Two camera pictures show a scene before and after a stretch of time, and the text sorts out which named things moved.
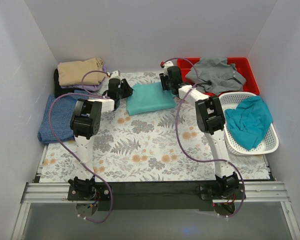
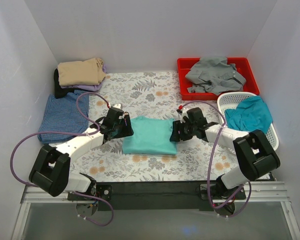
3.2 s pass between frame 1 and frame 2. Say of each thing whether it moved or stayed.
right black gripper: moved
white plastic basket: stayed
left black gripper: moved
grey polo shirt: stayed
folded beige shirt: stayed
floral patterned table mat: stayed
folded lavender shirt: stayed
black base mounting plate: stayed
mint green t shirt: moved
